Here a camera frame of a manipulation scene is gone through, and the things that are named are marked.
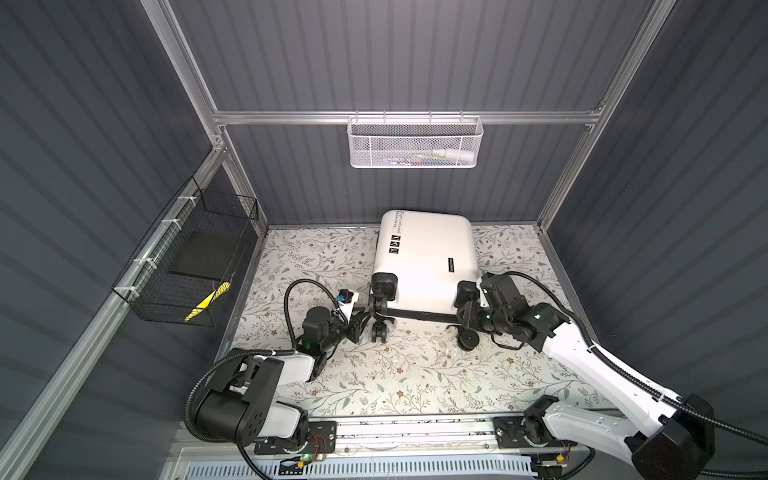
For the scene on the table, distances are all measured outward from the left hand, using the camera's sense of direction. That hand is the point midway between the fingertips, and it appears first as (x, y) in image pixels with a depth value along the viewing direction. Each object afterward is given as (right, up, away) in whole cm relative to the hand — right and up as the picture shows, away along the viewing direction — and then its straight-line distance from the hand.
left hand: (367, 310), depth 88 cm
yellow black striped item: (-37, +6, -18) cm, 41 cm away
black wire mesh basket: (-46, +8, -21) cm, 51 cm away
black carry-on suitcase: (+16, +14, -5) cm, 22 cm away
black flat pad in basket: (-38, +17, -15) cm, 44 cm away
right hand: (+27, 0, -9) cm, 28 cm away
